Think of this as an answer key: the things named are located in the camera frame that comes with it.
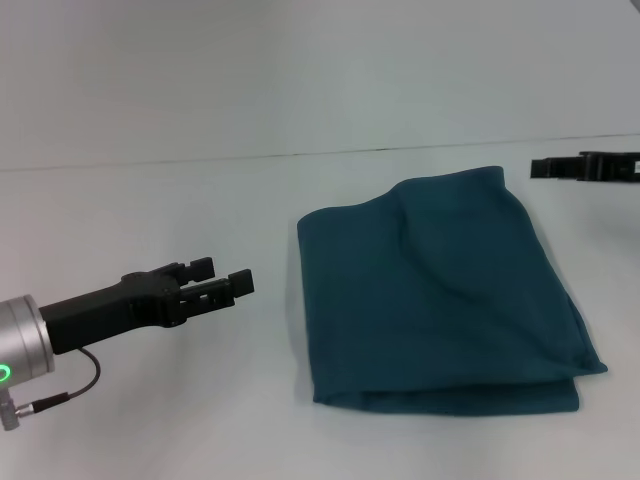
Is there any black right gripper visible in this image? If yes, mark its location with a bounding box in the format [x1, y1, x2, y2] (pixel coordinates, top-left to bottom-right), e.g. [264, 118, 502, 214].
[529, 150, 640, 185]

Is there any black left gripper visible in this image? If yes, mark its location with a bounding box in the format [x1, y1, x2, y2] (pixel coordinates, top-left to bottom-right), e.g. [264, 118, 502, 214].
[38, 256, 257, 357]

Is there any teal t-shirt with FREE print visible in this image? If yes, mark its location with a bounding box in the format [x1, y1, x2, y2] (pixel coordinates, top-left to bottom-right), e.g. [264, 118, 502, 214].
[296, 165, 610, 417]

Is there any left arm cable with connector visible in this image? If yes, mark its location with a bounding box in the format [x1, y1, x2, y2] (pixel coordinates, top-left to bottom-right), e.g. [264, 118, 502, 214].
[0, 347, 102, 433]

